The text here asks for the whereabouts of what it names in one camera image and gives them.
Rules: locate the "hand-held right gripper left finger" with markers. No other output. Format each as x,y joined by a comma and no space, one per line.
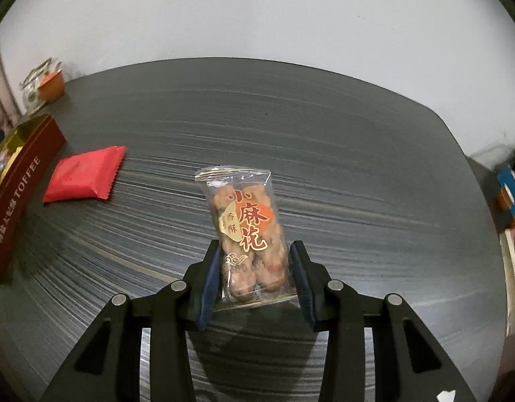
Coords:
209,284

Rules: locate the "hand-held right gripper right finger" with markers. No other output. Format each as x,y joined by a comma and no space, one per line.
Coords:
303,284

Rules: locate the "red tin box gold inside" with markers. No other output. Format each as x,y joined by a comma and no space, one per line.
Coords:
27,176

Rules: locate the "clear fried twist packet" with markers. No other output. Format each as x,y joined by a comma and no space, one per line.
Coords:
245,217

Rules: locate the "teapot with orange cup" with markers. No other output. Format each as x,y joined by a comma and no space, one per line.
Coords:
31,92

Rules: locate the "orange lidded tea cup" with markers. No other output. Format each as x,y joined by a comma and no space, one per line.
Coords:
52,86

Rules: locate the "red snack packet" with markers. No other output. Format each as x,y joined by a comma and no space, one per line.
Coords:
84,173

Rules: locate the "shelf with books and cups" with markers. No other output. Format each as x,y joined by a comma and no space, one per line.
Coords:
485,176

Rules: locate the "blue printed box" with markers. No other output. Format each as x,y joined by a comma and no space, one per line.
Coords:
510,184

